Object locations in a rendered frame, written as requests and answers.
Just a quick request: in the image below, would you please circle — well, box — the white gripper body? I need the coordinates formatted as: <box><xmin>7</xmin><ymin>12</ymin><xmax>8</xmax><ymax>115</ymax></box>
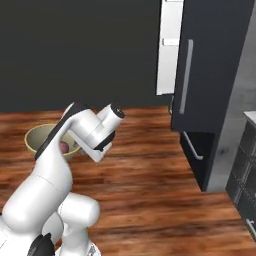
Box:
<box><xmin>79</xmin><ymin>141</ymin><xmax>113</xmax><ymax>164</ymax></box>

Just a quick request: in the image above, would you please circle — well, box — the red onion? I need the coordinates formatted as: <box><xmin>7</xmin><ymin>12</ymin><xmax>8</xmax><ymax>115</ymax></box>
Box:
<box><xmin>59</xmin><ymin>140</ymin><xmax>73</xmax><ymax>153</ymax></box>

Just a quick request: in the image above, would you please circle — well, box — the pale yellow bowl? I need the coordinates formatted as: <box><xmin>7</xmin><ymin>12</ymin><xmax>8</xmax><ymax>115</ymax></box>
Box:
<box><xmin>24</xmin><ymin>123</ymin><xmax>83</xmax><ymax>163</ymax></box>

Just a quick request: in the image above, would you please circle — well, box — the black fridge freezer drawer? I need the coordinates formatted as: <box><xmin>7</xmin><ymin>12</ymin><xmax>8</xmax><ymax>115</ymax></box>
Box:
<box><xmin>179</xmin><ymin>130</ymin><xmax>220</xmax><ymax>193</ymax></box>

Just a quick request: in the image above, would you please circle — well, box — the fridge with white interior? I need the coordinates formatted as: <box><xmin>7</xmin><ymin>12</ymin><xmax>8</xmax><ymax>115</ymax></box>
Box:
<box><xmin>155</xmin><ymin>0</ymin><xmax>185</xmax><ymax>116</ymax></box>

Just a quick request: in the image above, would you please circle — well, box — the black fridge door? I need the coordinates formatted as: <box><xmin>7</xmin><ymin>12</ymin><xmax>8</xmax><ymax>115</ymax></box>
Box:
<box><xmin>170</xmin><ymin>0</ymin><xmax>256</xmax><ymax>135</ymax></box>

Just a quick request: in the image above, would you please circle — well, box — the dark cabinet run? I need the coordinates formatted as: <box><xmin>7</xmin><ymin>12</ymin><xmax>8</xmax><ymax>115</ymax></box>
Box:
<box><xmin>225</xmin><ymin>110</ymin><xmax>256</xmax><ymax>242</ymax></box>

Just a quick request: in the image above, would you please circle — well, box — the grey freezer drawer handle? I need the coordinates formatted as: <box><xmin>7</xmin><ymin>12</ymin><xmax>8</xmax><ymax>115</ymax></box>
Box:
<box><xmin>181</xmin><ymin>131</ymin><xmax>204</xmax><ymax>162</ymax></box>

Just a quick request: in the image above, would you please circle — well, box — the long grey fridge door handle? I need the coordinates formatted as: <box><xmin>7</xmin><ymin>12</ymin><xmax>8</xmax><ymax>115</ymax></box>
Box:
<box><xmin>178</xmin><ymin>38</ymin><xmax>195</xmax><ymax>116</ymax></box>

